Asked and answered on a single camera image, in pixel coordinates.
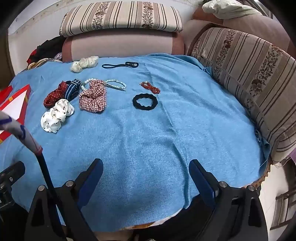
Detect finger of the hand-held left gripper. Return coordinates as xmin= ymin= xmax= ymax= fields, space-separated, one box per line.
xmin=0 ymin=161 xmax=26 ymax=183

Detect white pearl bracelet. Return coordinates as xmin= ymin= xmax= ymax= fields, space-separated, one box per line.
xmin=80 ymin=78 xmax=127 ymax=93

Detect light green cloth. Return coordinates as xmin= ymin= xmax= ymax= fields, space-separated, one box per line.
xmin=202 ymin=0 xmax=262 ymax=20

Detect red plaid scrunchie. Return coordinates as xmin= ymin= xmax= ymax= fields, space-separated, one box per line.
xmin=79 ymin=79 xmax=107 ymax=113

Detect pile of dark clothes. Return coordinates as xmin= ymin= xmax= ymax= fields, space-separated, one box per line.
xmin=26 ymin=36 xmax=66 ymax=64

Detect red and white box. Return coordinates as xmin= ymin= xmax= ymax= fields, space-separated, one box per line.
xmin=0 ymin=85 xmax=31 ymax=139

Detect pink sofa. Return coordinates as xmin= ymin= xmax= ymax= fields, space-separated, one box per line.
xmin=62 ymin=7 xmax=296 ymax=63

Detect thin black hair tie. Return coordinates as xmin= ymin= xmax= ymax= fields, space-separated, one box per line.
xmin=102 ymin=61 xmax=139 ymax=69

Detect navy striped scrunchie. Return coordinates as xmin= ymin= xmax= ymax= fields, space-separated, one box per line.
xmin=63 ymin=79 xmax=82 ymax=102

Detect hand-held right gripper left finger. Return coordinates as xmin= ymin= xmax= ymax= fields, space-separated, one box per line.
xmin=24 ymin=159 xmax=104 ymax=241

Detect blue knitted cloth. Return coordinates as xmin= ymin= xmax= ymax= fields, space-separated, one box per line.
xmin=0 ymin=53 xmax=271 ymax=232

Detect red polka dot scrunchie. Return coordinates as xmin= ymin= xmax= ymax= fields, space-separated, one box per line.
xmin=43 ymin=81 xmax=72 ymax=108

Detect cream striped floral cushion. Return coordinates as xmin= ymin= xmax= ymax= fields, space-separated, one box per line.
xmin=59 ymin=1 xmax=184 ymax=37

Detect red bead bracelet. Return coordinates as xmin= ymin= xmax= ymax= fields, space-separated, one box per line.
xmin=139 ymin=81 xmax=161 ymax=95

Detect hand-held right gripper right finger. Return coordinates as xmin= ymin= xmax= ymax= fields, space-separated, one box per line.
xmin=188 ymin=159 xmax=269 ymax=241

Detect patterned fabric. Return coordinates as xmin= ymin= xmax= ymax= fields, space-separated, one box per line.
xmin=28 ymin=53 xmax=63 ymax=70

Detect white black-dotted scrunchie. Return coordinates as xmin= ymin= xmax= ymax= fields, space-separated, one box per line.
xmin=40 ymin=98 xmax=75 ymax=133

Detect cream dotted scrunchie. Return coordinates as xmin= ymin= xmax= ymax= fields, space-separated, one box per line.
xmin=70 ymin=56 xmax=99 ymax=73

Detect black scrunchie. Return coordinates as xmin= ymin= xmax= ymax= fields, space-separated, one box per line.
xmin=132 ymin=93 xmax=159 ymax=109

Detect brown striped floral cushion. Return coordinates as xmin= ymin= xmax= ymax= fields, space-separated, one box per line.
xmin=188 ymin=27 xmax=296 ymax=164

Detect black cable with white sleeve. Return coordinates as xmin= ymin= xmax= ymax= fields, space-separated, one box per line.
xmin=0 ymin=111 xmax=63 ymax=232

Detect wooden chair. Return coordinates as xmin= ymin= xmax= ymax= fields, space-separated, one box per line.
xmin=269 ymin=191 xmax=296 ymax=231

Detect round wicker table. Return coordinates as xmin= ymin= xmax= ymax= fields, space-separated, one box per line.
xmin=252 ymin=158 xmax=274 ymax=188

